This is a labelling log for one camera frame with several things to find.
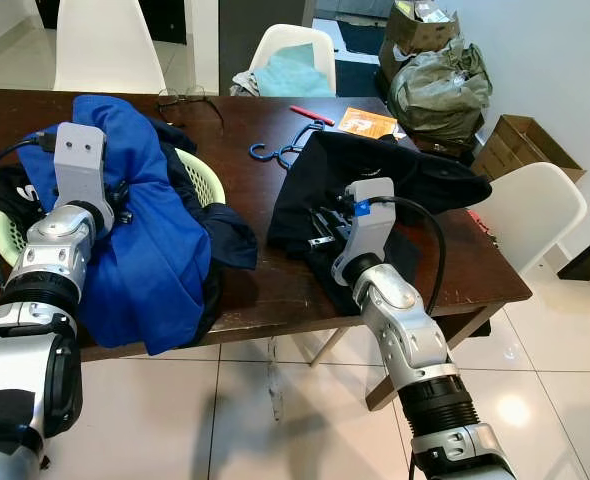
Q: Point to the blue garment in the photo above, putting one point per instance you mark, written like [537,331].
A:
[145,250]

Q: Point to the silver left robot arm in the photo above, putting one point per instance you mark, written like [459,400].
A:
[50,250]

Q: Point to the blue plastic hanger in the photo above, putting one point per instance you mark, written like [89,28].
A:
[297,148]

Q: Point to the light green laundry basket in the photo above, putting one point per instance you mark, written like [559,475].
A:
[207,180]

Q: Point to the dark navy garment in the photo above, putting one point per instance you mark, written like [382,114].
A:
[230,245]

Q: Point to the orange booklet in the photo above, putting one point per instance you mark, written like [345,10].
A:
[367,122]

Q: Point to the red pen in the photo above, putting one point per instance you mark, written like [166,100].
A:
[312,115]

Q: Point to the black framed eyeglasses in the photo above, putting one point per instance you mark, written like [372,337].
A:
[208,100]

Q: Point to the red and white item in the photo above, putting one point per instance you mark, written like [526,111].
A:
[480,225]

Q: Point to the teal cloth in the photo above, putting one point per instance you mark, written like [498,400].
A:
[290,75]

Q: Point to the white plastic chair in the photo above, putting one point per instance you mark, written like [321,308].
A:
[110,45]
[293,38]
[535,205]

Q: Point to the olive green bag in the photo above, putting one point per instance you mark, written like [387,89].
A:
[440,95]

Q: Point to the open cardboard box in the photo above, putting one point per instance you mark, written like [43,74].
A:
[415,35]
[515,150]

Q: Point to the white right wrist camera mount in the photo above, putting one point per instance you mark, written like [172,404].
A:
[370,230]

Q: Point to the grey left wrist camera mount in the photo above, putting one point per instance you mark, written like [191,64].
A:
[80,160]

